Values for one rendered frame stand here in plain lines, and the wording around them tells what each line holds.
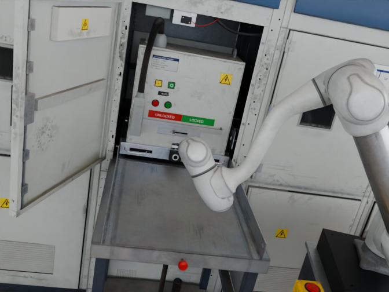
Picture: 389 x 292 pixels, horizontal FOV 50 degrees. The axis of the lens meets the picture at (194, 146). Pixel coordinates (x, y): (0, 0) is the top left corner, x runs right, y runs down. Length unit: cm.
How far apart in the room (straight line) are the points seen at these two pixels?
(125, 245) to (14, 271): 109
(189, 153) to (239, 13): 74
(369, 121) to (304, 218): 118
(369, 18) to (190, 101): 87
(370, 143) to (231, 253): 60
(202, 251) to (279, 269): 103
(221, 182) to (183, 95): 64
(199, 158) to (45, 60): 61
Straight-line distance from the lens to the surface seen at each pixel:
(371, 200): 243
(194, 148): 141
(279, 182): 219
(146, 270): 238
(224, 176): 146
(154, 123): 196
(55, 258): 235
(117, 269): 237
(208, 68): 195
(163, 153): 205
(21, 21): 134
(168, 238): 151
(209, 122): 202
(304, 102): 140
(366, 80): 121
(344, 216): 239
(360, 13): 204
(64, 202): 216
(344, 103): 120
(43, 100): 151
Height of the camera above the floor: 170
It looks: 21 degrees down
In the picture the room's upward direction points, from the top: 11 degrees clockwise
